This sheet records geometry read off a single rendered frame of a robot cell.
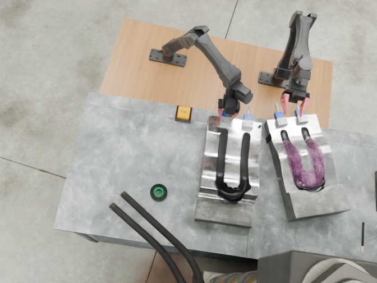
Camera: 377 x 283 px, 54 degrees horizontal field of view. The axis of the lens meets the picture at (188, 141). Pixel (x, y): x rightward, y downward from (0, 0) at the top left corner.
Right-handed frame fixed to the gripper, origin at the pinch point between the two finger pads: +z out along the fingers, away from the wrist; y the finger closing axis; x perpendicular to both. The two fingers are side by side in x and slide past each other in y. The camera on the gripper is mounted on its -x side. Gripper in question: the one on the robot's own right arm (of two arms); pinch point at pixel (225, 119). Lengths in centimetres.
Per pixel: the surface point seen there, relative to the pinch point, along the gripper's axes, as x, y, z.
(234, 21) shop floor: 160, 8, 16
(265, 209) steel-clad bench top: -28.3, 23.5, 28.3
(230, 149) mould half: -11.1, 3.6, 8.8
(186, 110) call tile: 7.5, -19.5, 3.5
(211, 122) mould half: -1.0, -6.8, 2.4
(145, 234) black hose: -49, -30, 31
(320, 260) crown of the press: -115, 4, -62
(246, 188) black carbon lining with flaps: -29.4, 11.7, 14.8
